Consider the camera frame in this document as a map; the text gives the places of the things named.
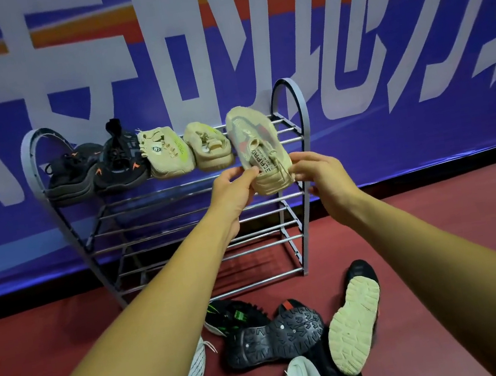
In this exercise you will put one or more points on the person's left thumb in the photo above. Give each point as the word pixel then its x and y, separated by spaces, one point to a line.
pixel 246 175

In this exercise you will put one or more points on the black sneaker with cream sole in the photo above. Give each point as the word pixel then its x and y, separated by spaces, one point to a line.
pixel 354 323

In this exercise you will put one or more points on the blue printed wall banner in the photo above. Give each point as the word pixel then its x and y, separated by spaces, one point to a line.
pixel 395 56

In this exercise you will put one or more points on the black sneaker with green accents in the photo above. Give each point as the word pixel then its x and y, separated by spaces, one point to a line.
pixel 230 316

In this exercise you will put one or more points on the person's right hand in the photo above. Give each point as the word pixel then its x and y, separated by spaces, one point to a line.
pixel 333 184

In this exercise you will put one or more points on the person's left forearm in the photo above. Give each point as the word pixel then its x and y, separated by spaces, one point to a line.
pixel 157 329

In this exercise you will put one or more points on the beige sneaker with green stripe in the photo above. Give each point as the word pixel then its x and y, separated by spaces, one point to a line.
pixel 208 147
pixel 164 154

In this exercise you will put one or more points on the grey metal shoe rack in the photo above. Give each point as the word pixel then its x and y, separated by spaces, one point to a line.
pixel 286 96

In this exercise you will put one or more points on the person's left hand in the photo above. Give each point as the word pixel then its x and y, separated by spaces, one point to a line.
pixel 231 197

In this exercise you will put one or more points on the person's right thumb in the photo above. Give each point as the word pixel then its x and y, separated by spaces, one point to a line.
pixel 305 159

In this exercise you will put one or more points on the person's right forearm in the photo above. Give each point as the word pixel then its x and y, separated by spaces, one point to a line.
pixel 457 284

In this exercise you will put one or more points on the black sneaker with orange marks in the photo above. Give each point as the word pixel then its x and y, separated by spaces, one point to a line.
pixel 70 175
pixel 119 160

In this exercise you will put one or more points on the beige sneaker with red stripe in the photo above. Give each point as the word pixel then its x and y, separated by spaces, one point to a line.
pixel 254 140

